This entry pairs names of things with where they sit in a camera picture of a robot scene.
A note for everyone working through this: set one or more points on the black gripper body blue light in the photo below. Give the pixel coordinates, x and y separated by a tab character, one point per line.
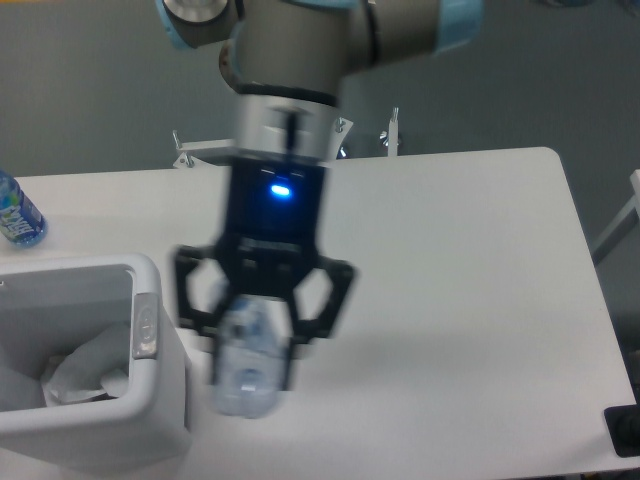
268	242

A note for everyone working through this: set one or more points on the clear plastic bottle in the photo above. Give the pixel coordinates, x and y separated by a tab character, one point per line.
249	361

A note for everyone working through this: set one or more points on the clear plastic bag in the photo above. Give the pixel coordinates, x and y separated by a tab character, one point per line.
96	370

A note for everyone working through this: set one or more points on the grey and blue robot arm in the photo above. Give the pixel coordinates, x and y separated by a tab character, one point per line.
286	61

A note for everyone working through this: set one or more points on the white plastic trash can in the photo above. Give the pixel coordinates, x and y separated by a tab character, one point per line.
50	307

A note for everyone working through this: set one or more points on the trash pile inside can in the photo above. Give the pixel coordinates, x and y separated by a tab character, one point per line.
22	392

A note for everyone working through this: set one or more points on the white metal robot stand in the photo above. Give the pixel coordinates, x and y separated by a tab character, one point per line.
215	152

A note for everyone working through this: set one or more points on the blue labelled water bottle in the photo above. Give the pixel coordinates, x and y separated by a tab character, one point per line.
22	223

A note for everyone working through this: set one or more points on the black device at table edge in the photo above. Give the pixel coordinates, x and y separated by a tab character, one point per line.
623	426

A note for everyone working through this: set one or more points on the white frame at right edge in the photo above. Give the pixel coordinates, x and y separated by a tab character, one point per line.
620	226

